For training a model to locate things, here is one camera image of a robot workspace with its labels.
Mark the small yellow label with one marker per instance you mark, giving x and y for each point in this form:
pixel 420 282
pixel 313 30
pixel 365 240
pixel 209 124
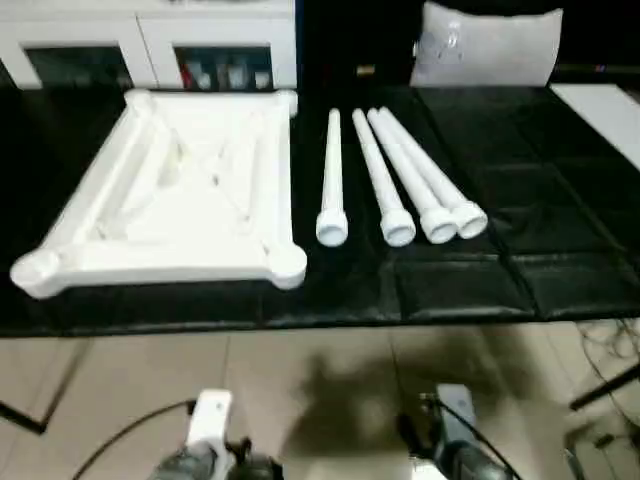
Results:
pixel 366 70

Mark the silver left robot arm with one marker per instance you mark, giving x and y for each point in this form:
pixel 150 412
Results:
pixel 180 467

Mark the white plastic table leg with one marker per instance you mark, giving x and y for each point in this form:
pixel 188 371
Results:
pixel 376 165
pixel 331 175
pixel 427 165
pixel 402 167

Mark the black work mat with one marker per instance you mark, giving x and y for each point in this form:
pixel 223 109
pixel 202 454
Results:
pixel 550 225

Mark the black stand base bar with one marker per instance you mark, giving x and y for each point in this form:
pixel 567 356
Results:
pixel 25 416
pixel 605 390

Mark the grey cushion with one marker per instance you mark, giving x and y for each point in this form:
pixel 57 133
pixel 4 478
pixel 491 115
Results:
pixel 490 50

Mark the white plastic table top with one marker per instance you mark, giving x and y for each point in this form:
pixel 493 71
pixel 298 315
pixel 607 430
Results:
pixel 125 235

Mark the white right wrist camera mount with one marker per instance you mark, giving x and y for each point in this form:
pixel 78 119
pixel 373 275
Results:
pixel 455 410

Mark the white glass-door cabinet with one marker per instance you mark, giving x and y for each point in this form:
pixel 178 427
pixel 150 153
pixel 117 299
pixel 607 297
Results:
pixel 150 35

